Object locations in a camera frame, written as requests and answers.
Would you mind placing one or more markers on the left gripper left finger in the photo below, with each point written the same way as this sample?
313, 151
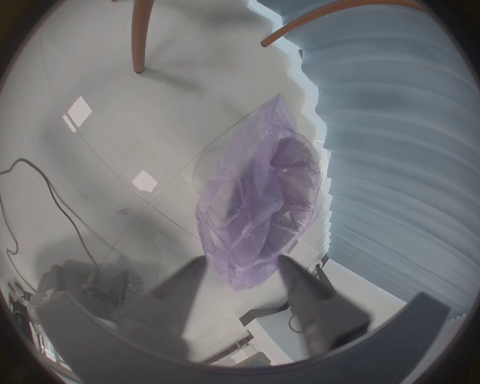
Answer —
176, 296

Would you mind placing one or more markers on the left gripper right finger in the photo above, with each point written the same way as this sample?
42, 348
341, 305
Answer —
315, 311

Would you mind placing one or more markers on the purple plastic bag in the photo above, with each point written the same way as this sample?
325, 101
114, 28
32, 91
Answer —
240, 210

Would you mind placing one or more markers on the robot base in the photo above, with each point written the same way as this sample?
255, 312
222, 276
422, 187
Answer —
71, 273

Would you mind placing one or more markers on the pale blue curtain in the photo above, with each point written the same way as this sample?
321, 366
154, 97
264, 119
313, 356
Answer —
393, 150

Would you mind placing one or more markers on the white cushioned wooden chair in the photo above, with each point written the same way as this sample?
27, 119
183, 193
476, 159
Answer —
138, 45

